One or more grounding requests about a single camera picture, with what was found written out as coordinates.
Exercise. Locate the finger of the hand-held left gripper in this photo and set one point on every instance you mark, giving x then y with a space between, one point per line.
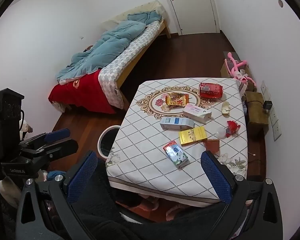
56 134
62 148

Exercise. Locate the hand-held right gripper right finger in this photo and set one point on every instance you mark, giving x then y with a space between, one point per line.
216 177

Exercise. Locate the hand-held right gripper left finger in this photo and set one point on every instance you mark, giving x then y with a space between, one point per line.
81 176

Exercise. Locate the white trash bin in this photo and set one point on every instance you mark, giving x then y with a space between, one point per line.
107 140

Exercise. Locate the yellow snack packet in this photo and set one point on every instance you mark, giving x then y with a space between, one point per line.
176 100

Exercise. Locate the blue cloth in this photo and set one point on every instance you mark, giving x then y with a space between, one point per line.
55 175

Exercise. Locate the dark red box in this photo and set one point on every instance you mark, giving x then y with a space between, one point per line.
212 145

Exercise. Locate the red and green packet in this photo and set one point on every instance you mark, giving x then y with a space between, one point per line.
176 153

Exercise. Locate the gold box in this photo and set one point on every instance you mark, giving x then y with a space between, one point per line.
192 136

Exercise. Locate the red blanket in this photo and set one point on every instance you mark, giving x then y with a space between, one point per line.
85 92

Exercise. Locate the crumpled red wrapper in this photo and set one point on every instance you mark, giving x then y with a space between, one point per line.
232 128

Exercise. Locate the pink slipper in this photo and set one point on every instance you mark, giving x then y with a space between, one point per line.
176 212

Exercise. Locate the blue and white box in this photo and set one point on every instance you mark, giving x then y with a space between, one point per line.
176 123

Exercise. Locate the pink and white box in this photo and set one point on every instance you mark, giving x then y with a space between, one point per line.
195 112

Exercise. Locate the person's dark clothed legs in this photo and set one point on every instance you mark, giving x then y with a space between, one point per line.
130 227

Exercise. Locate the wooden stool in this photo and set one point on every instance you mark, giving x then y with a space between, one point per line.
255 115

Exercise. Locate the white patterned tablecloth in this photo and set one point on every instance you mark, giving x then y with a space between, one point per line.
145 135

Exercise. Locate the red drink can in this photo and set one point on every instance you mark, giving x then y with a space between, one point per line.
212 91

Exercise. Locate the black charger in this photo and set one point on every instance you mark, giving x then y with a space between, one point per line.
268 105

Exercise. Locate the wooden bed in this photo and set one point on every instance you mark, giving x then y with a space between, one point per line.
130 70

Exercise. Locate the cardboard box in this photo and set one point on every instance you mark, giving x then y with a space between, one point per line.
225 72

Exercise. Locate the light blue duvet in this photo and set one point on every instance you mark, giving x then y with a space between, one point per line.
110 42

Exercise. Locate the grey checkered bed sheet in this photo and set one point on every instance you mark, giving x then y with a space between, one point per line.
130 53

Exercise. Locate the pink ribbon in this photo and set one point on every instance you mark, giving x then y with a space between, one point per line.
236 67

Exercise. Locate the white door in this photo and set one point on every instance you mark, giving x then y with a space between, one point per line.
190 5

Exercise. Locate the white wall socket panel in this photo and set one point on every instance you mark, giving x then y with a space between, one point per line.
275 125

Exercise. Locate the white wall switch plate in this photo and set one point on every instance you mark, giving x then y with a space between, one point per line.
264 88

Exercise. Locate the round wall cap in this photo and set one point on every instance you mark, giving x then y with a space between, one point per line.
280 3

